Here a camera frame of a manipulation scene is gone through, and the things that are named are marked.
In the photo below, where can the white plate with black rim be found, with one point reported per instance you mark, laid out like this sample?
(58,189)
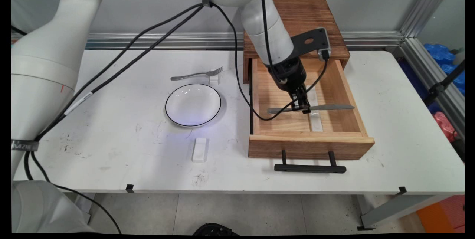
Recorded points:
(193,105)

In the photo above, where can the white table leg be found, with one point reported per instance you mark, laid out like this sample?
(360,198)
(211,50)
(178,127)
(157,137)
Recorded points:
(86,203)

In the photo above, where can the upright aluminium frame post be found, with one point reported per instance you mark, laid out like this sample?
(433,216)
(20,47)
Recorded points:
(426,5)

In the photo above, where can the red plastic bag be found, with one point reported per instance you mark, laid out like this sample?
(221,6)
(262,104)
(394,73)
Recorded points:
(443,124)

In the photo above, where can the silver metal table knife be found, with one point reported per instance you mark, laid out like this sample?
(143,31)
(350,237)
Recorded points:
(334,107)

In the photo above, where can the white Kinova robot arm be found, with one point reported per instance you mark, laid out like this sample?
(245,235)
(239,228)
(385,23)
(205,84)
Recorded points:
(44,46)

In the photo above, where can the slanted aluminium side rail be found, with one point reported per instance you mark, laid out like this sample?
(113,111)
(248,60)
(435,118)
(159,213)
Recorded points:
(430,72)

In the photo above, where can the horizontal aluminium frame rail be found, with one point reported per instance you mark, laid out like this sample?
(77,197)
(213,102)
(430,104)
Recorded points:
(167,40)

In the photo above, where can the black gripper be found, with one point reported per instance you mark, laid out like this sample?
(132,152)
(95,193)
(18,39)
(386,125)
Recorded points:
(291,72)

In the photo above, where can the silver metal fork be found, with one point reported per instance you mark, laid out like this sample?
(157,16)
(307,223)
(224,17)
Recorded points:
(193,74)

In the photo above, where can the light wooden drawer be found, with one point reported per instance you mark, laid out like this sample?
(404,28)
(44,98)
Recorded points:
(308,148)

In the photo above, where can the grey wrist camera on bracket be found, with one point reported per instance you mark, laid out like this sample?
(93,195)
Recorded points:
(311,40)

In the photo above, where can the small black table clip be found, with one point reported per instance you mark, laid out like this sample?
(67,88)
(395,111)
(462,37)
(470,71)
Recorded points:
(130,188)
(402,190)

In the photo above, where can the grey metal table leg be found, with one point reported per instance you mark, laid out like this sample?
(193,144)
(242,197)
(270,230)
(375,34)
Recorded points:
(397,209)

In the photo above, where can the black round object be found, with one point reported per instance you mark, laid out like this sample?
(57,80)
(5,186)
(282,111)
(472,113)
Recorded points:
(215,229)

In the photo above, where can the orange cabinet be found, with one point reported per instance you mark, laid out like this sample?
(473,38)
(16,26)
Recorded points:
(443,215)

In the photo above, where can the dark wooden drawer cabinet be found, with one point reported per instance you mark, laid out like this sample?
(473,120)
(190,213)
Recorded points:
(315,12)

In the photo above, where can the dark blue plastic packaging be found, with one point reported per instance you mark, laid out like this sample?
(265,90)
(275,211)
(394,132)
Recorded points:
(439,53)

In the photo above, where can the small white ceramic cutlery rest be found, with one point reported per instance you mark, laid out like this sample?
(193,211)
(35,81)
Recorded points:
(214,80)

